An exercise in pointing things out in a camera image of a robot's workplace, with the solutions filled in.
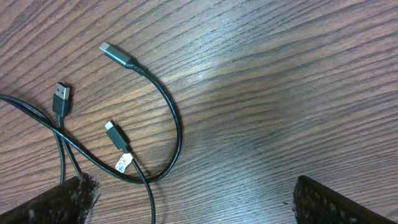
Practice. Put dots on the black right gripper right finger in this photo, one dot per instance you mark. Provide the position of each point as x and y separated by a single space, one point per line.
314 203

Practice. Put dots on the black usb cable silver plug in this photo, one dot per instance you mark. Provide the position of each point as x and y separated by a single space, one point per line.
61 106

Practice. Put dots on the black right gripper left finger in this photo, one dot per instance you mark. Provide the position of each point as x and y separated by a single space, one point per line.
69 202

